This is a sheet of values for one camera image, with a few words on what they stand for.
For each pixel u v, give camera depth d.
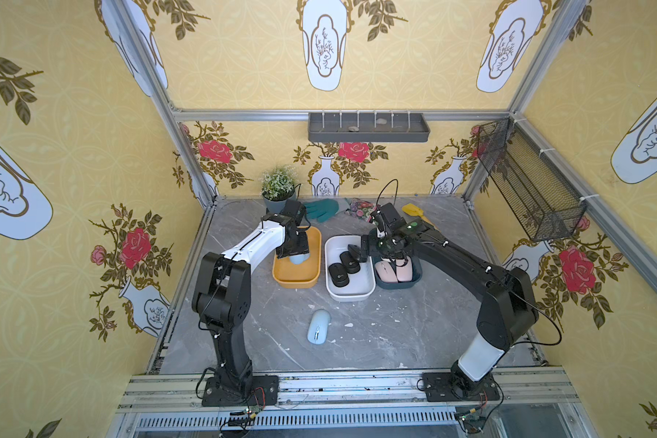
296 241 0.80
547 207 0.82
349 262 0.97
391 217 0.68
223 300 0.49
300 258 0.92
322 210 1.14
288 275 0.93
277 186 1.02
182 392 0.75
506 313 0.45
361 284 0.92
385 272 0.95
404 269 0.97
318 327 0.82
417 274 0.94
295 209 0.76
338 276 0.93
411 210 1.14
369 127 0.92
